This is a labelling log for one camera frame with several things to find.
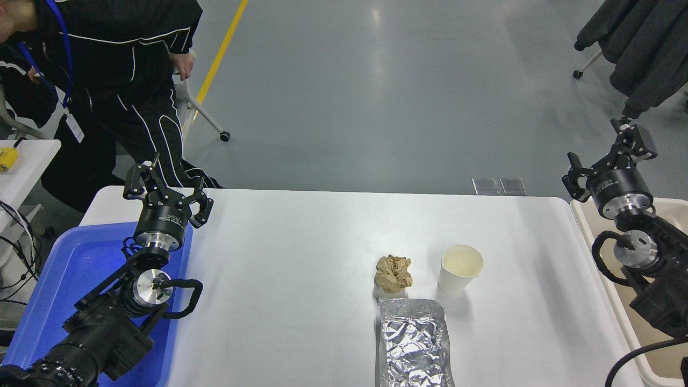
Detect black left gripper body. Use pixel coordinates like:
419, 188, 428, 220
134, 197, 194, 246

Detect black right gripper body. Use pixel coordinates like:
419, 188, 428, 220
586, 167, 653, 211

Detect white paper cup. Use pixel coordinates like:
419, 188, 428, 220
438, 245, 484, 295

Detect crumpled tan paper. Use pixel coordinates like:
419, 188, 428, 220
375, 254, 413, 295

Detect person's left hand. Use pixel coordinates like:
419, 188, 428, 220
173, 51, 195, 82

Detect large pale bin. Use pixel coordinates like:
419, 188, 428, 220
570, 196, 688, 387

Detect garment rack with casters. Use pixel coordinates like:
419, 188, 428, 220
572, 51, 604, 80

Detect blue plastic tray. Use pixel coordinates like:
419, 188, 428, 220
3, 220, 194, 387

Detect dark hanging coats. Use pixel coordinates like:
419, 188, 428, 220
574, 0, 688, 119

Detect white side table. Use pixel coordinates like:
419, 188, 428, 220
0, 139, 61, 237

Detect person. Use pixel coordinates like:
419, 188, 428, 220
0, 0, 224, 213

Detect silver foil tray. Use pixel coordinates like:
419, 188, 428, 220
377, 297, 456, 387

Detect white chair frame with casters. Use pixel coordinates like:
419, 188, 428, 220
172, 51, 231, 142

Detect blue lanyard with badge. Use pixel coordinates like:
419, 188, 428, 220
16, 0, 85, 144

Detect grey chair frame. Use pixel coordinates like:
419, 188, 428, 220
0, 86, 46, 140

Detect black cable bundle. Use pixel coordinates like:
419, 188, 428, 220
0, 200, 42, 307

